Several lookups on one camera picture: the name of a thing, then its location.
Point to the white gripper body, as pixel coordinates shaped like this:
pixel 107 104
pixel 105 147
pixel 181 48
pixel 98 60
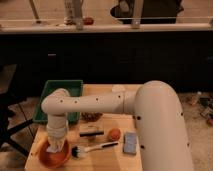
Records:
pixel 57 127

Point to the white towel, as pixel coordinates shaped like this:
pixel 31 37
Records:
pixel 55 144

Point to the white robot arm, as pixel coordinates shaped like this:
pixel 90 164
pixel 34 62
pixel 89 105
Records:
pixel 160 124

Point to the red bowl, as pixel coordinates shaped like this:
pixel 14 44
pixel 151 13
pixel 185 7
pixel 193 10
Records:
pixel 53 160

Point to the bunch of dark grapes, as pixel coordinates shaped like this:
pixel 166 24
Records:
pixel 91 117

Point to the white dish brush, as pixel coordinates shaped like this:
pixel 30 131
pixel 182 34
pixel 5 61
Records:
pixel 81 151

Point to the green plastic tray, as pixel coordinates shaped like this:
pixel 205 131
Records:
pixel 74 87

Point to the orange fruit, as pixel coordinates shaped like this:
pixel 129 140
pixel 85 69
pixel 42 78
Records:
pixel 114 134

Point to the blue sponge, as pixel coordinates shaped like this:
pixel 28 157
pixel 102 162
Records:
pixel 130 142

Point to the black office chair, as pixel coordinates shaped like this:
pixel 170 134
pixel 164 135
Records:
pixel 7 73

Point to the red object on shelf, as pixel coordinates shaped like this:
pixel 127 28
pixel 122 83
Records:
pixel 88 21

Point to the black handled tool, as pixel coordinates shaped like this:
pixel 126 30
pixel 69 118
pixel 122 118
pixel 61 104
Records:
pixel 85 134

